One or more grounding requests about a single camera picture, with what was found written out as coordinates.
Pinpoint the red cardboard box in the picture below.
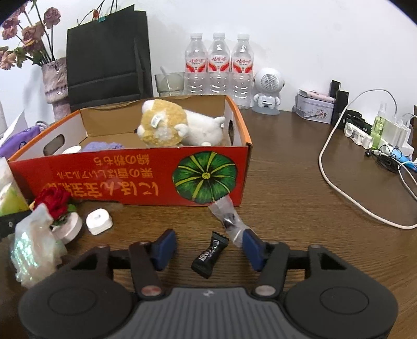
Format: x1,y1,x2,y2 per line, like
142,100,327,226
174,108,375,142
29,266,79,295
7,94,253,207

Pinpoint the white power strip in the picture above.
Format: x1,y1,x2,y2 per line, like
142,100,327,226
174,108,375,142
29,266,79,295
344,122,414,157

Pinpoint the thin white cable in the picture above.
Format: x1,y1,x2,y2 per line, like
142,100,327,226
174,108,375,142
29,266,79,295
396,161,417,188

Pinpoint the purple tissue box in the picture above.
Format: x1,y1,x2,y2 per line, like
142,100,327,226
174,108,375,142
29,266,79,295
0,111,43,158

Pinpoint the dried rose bouquet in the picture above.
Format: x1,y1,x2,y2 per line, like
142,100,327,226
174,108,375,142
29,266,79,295
0,0,62,70

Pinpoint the black candy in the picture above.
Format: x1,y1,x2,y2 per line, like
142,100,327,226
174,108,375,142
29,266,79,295
191,231,230,280

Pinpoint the printed tin box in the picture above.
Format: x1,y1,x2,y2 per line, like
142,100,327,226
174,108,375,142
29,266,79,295
292,94,335,124

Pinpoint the black paper bag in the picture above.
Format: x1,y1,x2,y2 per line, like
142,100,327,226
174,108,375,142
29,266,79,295
66,0,154,113

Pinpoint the green tissue packet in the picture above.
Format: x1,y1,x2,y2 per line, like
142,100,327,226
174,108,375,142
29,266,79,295
0,183,30,217

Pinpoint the green spray bottle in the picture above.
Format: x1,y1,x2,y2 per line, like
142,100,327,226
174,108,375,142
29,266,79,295
372,102,387,150

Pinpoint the yellow white plush toy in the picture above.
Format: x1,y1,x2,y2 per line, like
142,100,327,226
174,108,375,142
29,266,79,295
136,99,227,147

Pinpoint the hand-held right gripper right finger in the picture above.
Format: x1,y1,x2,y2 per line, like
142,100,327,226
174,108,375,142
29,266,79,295
242,228,348,299

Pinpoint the clear water bottle red label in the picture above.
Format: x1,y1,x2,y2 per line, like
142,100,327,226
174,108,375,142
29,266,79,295
207,32,232,96
231,33,255,110
184,33,209,96

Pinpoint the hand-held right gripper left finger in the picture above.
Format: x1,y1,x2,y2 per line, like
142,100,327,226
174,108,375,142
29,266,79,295
70,228,178,300

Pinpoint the thick white cable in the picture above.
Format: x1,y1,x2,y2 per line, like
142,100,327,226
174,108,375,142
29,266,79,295
318,89,417,229

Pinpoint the clear wrapper with dark item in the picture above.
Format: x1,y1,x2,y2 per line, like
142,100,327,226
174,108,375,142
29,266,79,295
208,195,252,251

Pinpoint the purple ceramic vase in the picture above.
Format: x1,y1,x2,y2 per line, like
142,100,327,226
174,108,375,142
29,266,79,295
42,57,70,121

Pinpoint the glass cup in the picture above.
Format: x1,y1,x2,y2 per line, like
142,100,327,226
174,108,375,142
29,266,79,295
155,72,186,97

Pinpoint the white robot speaker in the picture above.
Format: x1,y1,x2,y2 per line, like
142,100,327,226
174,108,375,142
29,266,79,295
252,67,286,115

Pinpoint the spoon in cup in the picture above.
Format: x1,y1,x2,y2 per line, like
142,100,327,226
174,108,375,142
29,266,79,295
160,66,171,96

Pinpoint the small white device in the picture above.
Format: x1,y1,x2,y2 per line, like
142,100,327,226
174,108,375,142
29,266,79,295
86,209,113,236

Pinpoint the pink flat device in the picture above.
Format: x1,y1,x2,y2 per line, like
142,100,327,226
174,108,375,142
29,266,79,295
298,89,336,104

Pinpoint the iridescent plastic bag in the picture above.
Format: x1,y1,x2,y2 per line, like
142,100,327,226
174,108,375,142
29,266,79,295
11,204,68,288

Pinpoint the white charger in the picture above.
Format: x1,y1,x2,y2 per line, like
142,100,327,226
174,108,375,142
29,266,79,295
403,113,415,154
384,118,409,144

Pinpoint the red fabric rose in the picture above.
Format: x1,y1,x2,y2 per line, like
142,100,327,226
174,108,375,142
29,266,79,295
33,187,78,225

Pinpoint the tall black box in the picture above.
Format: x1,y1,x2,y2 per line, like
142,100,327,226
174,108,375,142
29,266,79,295
333,89,350,129

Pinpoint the black earphone cable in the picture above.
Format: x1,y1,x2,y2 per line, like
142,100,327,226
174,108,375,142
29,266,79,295
365,148,404,173

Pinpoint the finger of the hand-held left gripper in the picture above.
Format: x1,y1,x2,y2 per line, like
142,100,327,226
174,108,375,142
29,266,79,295
0,213,22,242

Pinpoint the white round base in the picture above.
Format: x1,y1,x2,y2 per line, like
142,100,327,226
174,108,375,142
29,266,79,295
52,212,83,245

